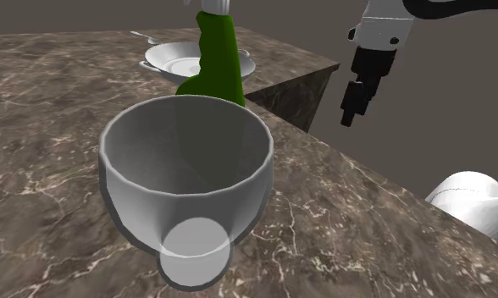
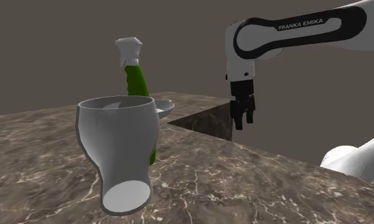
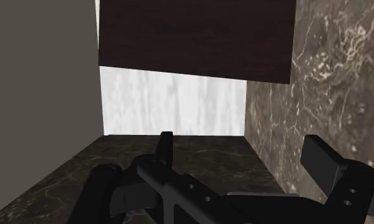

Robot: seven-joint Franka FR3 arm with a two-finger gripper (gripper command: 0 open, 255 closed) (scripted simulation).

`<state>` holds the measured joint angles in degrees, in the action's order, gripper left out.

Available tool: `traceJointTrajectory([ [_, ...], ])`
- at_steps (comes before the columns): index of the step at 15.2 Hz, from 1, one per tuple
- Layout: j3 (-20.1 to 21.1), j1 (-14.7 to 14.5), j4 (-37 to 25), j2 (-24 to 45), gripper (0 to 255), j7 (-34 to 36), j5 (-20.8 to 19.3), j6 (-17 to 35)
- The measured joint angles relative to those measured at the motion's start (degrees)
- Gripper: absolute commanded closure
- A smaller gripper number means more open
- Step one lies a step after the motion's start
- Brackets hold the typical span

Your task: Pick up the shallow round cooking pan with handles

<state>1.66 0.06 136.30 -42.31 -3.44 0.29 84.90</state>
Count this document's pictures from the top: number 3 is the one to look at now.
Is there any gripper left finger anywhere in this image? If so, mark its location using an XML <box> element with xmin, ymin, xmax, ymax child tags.
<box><xmin>71</xmin><ymin>131</ymin><xmax>247</xmax><ymax>224</ymax></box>

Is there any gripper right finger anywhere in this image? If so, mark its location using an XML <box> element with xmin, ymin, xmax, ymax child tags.
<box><xmin>300</xmin><ymin>134</ymin><xmax>374</xmax><ymax>224</ymax></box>

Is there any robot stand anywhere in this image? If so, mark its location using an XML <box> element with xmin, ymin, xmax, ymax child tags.
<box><xmin>97</xmin><ymin>0</ymin><xmax>297</xmax><ymax>85</ymax></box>

